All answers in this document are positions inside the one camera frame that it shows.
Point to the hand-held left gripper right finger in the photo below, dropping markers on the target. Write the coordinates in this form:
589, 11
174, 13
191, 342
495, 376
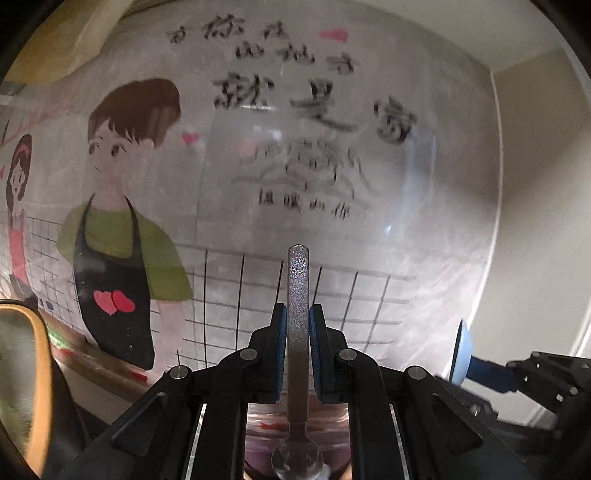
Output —
318, 350

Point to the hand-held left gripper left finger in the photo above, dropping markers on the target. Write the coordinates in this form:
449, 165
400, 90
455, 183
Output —
279, 350

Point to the purple plastic utensil holder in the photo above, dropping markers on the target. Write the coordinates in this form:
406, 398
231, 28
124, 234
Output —
256, 464

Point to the cartoon wall poster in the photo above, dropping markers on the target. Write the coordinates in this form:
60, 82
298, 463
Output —
277, 161

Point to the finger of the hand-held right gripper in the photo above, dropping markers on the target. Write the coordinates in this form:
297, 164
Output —
475, 404
489, 374

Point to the beige range hood panel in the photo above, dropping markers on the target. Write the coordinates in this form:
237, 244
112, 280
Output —
60, 46

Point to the grey range hood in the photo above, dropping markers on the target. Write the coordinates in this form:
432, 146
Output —
9, 87

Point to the blue-grey plastic spoon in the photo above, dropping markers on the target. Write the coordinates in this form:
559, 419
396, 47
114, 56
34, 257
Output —
463, 350

